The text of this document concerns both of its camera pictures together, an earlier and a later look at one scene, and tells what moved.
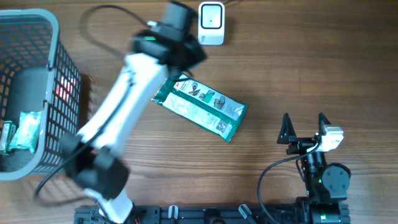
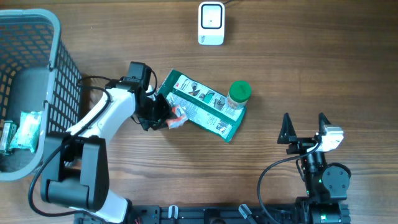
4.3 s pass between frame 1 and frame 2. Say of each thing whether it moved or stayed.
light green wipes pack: stayed
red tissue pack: moved
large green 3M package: stayed
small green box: stayed
